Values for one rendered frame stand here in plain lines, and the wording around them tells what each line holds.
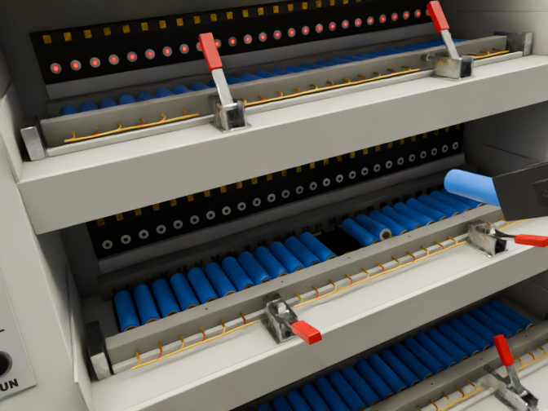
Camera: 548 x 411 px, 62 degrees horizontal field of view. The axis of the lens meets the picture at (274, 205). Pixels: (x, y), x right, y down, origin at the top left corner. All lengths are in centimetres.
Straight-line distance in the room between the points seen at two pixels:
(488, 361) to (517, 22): 44
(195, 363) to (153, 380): 4
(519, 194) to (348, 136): 20
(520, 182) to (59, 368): 35
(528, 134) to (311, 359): 44
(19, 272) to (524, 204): 35
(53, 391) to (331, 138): 32
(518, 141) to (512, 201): 42
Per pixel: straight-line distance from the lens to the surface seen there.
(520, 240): 55
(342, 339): 47
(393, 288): 51
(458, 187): 36
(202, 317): 45
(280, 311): 44
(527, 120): 72
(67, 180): 39
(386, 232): 56
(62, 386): 41
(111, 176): 39
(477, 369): 67
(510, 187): 32
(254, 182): 56
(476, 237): 58
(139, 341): 45
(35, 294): 39
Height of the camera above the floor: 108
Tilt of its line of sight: 6 degrees down
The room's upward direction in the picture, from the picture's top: 14 degrees counter-clockwise
